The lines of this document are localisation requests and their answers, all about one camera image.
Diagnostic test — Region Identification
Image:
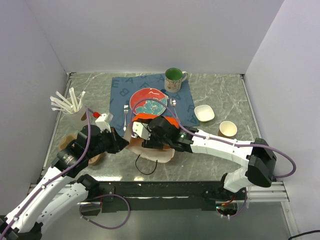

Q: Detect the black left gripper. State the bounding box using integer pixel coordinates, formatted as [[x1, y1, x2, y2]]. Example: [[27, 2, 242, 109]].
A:
[[87, 126, 130, 158]]

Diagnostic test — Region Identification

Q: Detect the orange paper bag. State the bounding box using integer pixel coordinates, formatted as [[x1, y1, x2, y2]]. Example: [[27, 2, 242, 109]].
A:
[[123, 113, 175, 164]]

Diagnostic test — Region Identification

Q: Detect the brown cardboard cup carrier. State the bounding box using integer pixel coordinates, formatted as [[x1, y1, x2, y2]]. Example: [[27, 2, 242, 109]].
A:
[[59, 134, 103, 166]]

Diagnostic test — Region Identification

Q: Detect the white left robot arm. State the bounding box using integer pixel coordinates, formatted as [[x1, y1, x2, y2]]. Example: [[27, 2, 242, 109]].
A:
[[0, 125, 129, 240]]

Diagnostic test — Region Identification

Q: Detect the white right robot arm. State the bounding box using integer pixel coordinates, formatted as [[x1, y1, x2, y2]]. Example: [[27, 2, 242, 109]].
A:
[[132, 116, 277, 200]]

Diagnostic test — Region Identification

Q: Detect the silver fork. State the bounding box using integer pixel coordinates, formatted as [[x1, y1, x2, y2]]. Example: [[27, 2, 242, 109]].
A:
[[123, 104, 129, 132]]

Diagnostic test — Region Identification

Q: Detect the red teal floral plate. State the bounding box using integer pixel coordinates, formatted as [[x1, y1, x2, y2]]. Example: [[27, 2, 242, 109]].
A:
[[129, 87, 169, 116]]

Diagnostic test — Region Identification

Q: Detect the blue letter placemat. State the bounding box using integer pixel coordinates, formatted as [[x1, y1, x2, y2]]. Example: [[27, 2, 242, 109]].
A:
[[109, 73, 200, 134]]

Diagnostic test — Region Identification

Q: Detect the silver spoon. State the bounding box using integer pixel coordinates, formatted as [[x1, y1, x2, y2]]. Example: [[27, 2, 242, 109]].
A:
[[170, 98, 178, 118]]

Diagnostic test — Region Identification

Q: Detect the white straw holder cup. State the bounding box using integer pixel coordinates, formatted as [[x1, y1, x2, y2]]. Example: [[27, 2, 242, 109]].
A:
[[62, 105, 88, 129]]

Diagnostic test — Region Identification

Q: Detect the white square bowl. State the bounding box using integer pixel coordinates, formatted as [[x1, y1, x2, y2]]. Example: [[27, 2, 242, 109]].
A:
[[194, 104, 215, 123]]

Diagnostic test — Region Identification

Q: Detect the green interior ceramic mug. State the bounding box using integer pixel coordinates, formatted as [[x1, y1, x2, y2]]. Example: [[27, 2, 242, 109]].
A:
[[164, 67, 189, 93]]

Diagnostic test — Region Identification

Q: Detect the white wrapped straws bundle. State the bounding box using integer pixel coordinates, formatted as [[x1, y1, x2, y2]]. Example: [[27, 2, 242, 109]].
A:
[[50, 87, 86, 114]]

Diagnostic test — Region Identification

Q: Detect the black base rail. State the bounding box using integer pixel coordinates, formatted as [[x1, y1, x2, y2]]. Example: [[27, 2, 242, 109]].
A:
[[68, 180, 248, 213]]

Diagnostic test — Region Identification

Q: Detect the purple cable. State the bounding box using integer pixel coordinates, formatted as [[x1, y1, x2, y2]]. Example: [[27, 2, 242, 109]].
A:
[[79, 194, 131, 230]]

